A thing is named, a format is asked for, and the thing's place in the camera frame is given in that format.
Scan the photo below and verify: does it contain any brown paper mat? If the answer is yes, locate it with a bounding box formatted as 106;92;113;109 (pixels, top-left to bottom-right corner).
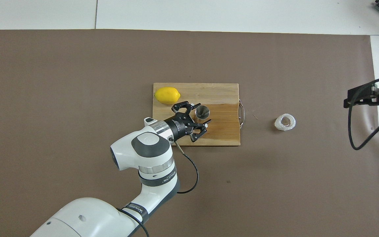
0;29;379;237

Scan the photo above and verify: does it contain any stainless steel jigger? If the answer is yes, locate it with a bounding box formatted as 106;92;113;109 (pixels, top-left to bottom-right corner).
194;105;211;121

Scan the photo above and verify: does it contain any wooden cutting board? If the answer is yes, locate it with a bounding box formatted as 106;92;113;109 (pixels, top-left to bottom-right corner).
152;83;244;146

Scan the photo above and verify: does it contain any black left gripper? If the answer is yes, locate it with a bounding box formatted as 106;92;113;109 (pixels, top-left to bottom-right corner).
165;101;212;143

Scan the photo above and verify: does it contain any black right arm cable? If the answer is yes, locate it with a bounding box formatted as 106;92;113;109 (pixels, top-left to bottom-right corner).
348;76;379;150

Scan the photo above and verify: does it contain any yellow lemon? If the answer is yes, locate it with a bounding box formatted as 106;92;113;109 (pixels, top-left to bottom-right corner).
154;87;181;105

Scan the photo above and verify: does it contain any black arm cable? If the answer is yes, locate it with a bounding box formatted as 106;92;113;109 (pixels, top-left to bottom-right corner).
117;137;199;237
348;76;379;150

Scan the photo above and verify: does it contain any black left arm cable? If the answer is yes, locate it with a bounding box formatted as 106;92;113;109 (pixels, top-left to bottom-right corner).
117;137;199;237

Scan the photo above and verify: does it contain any clear plastic cup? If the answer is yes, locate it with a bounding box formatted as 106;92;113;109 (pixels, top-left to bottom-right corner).
274;113;296;132

